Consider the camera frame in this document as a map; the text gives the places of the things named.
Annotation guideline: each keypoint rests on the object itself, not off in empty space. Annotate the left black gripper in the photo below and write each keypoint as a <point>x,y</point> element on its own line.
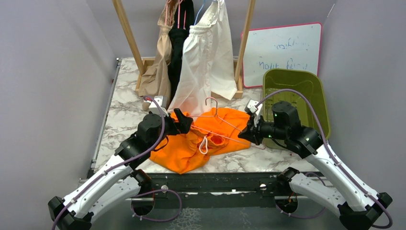
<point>183,126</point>

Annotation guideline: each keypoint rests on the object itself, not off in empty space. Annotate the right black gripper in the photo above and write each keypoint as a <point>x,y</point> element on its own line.
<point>252,133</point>

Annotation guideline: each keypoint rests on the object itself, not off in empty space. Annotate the orange shorts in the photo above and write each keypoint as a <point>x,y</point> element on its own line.
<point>186,152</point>

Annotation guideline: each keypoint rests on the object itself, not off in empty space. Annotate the pink wire hanger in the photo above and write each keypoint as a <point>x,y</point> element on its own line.
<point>212,115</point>

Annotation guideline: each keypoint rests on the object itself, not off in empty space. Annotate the olive green plastic bin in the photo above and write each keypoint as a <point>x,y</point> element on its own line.
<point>306,83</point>

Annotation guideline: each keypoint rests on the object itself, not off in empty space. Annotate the pink framed whiteboard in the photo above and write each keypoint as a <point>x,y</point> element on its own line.
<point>295,47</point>

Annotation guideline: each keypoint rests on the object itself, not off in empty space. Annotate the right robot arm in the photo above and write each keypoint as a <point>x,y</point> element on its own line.
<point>356,204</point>

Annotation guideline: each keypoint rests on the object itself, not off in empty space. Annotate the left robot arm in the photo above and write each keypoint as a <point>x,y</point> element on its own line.
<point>120,178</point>

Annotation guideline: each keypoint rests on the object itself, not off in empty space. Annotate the beige shorts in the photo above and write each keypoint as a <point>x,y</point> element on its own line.
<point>155,80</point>

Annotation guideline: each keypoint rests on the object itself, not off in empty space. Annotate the white shorts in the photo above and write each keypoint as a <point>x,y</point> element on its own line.
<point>207,62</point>

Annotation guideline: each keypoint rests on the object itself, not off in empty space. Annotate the black shorts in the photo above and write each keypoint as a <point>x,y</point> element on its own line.
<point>177,38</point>

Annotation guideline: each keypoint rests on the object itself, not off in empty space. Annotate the pink hanger of black shorts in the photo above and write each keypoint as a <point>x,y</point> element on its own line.
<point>180,17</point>

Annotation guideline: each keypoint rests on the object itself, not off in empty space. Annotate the wooden clothes rack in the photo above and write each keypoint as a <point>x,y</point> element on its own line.
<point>144,63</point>

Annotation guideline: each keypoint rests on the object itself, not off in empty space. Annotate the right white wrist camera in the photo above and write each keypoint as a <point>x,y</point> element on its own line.
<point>254,108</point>

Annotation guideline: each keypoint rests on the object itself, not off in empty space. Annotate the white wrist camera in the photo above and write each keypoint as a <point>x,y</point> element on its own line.
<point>158,107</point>
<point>254,108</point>

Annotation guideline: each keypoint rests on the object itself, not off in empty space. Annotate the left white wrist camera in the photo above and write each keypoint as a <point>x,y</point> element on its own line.
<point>158,107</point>

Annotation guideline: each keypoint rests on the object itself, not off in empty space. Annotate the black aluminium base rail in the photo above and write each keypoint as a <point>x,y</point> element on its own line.
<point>194,190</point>

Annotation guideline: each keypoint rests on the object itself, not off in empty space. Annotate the blue wire hanger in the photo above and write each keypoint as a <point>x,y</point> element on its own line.
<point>200,12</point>

